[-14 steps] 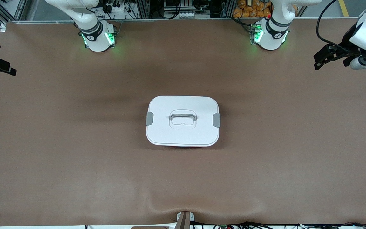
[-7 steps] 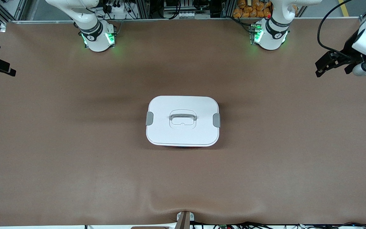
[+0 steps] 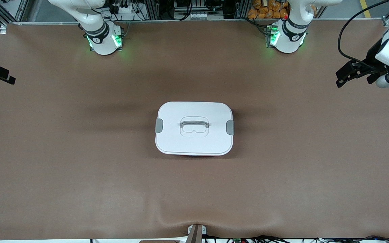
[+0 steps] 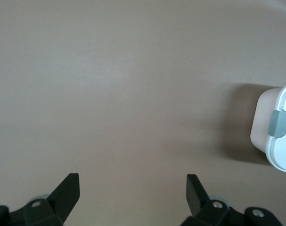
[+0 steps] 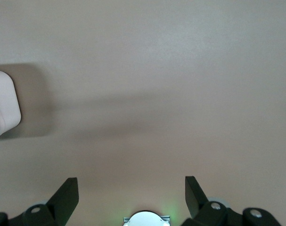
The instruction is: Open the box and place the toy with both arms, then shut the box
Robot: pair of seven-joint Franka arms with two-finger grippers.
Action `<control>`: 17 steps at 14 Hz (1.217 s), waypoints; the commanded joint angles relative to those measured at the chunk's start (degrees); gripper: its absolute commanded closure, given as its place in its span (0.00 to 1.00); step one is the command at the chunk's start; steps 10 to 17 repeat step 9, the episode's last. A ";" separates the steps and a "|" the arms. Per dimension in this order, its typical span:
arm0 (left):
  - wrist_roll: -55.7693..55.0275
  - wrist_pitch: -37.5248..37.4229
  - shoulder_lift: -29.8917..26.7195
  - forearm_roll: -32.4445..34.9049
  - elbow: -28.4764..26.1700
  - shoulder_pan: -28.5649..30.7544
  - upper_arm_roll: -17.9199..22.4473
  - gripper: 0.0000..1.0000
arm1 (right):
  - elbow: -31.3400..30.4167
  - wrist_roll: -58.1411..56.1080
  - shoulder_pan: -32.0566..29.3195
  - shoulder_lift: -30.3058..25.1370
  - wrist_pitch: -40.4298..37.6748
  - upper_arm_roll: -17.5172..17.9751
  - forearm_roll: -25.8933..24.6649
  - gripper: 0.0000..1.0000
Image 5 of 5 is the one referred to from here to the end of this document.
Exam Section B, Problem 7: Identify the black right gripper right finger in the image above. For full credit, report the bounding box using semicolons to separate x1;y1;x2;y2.
181;176;285;226

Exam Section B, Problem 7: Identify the pink plastic box base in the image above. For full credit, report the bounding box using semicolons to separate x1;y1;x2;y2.
0;70;22;139

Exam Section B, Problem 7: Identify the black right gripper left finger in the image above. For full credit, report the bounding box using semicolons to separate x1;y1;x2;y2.
0;178;79;226

